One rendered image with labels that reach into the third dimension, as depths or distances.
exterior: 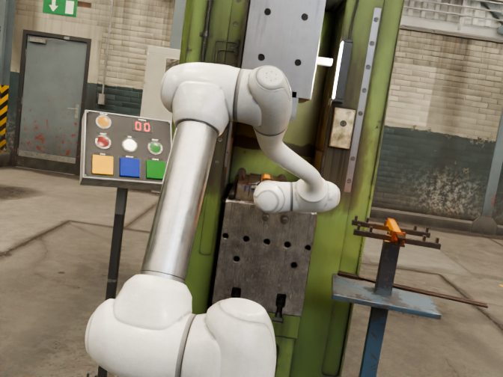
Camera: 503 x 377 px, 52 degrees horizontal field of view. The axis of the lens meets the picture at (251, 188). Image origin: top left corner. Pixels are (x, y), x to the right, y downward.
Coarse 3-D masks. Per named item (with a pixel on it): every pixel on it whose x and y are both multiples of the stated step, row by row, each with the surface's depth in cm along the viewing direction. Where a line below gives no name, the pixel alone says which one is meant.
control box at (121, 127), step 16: (96, 112) 198; (96, 128) 195; (112, 128) 198; (128, 128) 201; (160, 128) 207; (96, 144) 193; (112, 144) 196; (144, 144) 202; (160, 144) 204; (144, 160) 199; (160, 160) 202; (80, 176) 193; (96, 176) 189; (112, 176) 192; (144, 176) 197
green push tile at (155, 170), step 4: (148, 160) 199; (148, 164) 199; (152, 164) 199; (156, 164) 200; (160, 164) 201; (164, 164) 201; (148, 168) 198; (152, 168) 199; (156, 168) 199; (160, 168) 200; (164, 168) 201; (148, 172) 197; (152, 172) 198; (156, 172) 199; (160, 172) 200; (164, 172) 200; (148, 176) 197; (152, 176) 198; (156, 176) 198; (160, 176) 199
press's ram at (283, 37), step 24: (264, 0) 206; (288, 0) 206; (312, 0) 206; (264, 24) 207; (288, 24) 207; (312, 24) 207; (264, 48) 208; (288, 48) 208; (312, 48) 208; (288, 72) 209; (312, 72) 209
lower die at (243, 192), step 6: (246, 174) 257; (252, 174) 251; (258, 174) 255; (270, 174) 253; (240, 180) 228; (246, 180) 231; (252, 180) 226; (258, 180) 229; (276, 180) 238; (240, 186) 216; (246, 186) 216; (240, 192) 216; (246, 192) 216; (252, 192) 216; (240, 198) 216; (246, 198) 216; (252, 198) 216
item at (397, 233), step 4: (388, 220) 213; (392, 220) 214; (388, 224) 210; (392, 224) 203; (396, 224) 204; (392, 228) 195; (396, 228) 195; (392, 232) 185; (396, 232) 184; (400, 232) 189; (392, 236) 185; (396, 236) 184; (400, 236) 178; (404, 236) 179; (392, 240) 185; (396, 240) 182; (400, 240) 175; (404, 240) 175; (396, 244) 176; (400, 244) 175
